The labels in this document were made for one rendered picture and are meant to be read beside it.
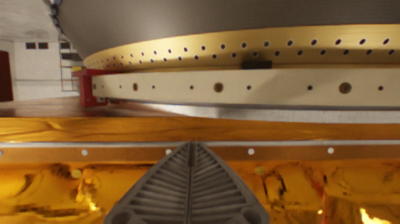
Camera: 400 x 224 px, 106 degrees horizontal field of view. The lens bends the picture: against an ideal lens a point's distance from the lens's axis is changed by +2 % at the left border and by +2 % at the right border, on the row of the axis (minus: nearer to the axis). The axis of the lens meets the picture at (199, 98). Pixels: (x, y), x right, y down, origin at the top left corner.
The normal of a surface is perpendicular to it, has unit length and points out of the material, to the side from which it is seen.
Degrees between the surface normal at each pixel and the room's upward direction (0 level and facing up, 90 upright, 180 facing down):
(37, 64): 90
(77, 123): 90
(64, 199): 138
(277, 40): 62
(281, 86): 90
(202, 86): 90
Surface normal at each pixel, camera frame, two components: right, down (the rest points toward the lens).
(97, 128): 0.02, 0.09
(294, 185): -0.06, -0.63
